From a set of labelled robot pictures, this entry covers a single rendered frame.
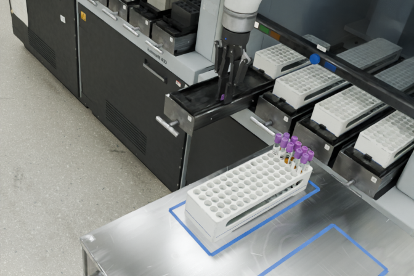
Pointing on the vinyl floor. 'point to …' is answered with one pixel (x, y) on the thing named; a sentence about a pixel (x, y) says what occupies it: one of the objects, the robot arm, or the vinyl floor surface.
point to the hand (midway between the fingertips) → (225, 90)
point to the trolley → (255, 238)
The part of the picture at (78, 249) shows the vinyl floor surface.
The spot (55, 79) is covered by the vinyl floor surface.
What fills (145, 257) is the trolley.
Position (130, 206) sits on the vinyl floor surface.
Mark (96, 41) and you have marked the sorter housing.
